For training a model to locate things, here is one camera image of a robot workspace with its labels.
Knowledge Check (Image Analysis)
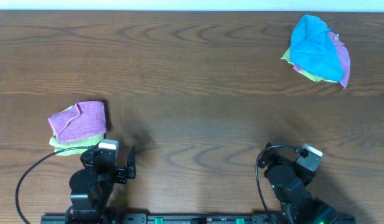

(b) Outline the purple microfiber cloth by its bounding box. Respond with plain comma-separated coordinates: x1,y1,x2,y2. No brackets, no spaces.
48,101,107,143

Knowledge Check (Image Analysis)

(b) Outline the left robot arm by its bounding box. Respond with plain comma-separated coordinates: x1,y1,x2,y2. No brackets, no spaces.
65,145,136,223

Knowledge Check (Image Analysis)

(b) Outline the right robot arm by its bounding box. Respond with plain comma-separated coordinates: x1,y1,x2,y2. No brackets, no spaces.
255,143,356,224

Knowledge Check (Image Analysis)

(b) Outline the folded light green cloth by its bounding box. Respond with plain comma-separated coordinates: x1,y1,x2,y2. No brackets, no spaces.
49,105,105,157

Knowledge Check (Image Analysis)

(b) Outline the yellow-green cloth in pile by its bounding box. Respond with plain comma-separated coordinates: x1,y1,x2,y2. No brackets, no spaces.
281,48,336,83

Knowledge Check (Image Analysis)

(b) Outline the blue cloth in pile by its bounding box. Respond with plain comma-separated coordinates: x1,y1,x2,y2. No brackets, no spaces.
290,14,344,82

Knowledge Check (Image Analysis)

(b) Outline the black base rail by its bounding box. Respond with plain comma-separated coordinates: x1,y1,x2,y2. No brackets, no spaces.
40,212,357,224

